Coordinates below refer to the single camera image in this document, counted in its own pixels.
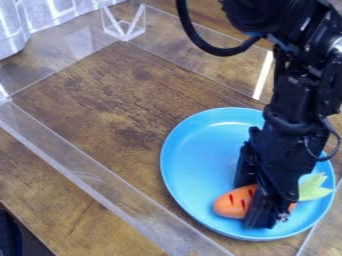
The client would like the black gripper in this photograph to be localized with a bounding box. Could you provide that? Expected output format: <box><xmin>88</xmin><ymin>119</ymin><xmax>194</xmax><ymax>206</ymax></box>
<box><xmin>234</xmin><ymin>108</ymin><xmax>330</xmax><ymax>229</ymax></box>

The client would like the orange toy carrot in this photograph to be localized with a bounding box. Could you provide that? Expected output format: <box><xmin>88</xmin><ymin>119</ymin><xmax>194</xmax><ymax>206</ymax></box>
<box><xmin>212</xmin><ymin>173</ymin><xmax>332</xmax><ymax>219</ymax></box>

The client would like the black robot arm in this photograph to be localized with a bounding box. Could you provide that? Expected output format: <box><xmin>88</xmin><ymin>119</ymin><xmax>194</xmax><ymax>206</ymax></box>
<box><xmin>222</xmin><ymin>0</ymin><xmax>342</xmax><ymax>228</ymax></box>

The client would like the blue plastic plate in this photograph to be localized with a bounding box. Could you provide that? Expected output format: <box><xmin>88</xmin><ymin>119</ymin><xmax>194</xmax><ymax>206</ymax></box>
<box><xmin>160</xmin><ymin>107</ymin><xmax>334</xmax><ymax>241</ymax></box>

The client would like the clear acrylic front barrier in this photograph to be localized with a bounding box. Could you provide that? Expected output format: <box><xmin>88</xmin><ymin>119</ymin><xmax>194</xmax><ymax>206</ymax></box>
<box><xmin>0</xmin><ymin>85</ymin><xmax>234</xmax><ymax>256</ymax></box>

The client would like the clear acrylic barrier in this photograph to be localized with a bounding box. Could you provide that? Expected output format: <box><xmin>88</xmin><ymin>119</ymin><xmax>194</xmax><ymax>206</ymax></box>
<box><xmin>0</xmin><ymin>85</ymin><xmax>234</xmax><ymax>256</ymax></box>
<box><xmin>0</xmin><ymin>3</ymin><xmax>342</xmax><ymax>138</ymax></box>

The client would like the clear acrylic back barrier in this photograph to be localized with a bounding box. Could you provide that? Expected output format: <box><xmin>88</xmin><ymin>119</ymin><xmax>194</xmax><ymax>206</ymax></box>
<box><xmin>0</xmin><ymin>3</ymin><xmax>342</xmax><ymax>138</ymax></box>

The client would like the white checkered curtain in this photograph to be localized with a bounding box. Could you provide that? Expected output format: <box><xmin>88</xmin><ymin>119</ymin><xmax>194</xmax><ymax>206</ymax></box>
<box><xmin>0</xmin><ymin>0</ymin><xmax>125</xmax><ymax>60</ymax></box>

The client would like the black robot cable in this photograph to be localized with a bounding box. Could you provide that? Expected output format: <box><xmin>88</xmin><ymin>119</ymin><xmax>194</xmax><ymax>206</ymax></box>
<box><xmin>174</xmin><ymin>0</ymin><xmax>263</xmax><ymax>58</ymax></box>

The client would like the clear acrylic corner bracket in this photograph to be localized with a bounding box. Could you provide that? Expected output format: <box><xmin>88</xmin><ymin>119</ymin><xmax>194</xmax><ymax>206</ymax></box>
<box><xmin>100</xmin><ymin>5</ymin><xmax>145</xmax><ymax>42</ymax></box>

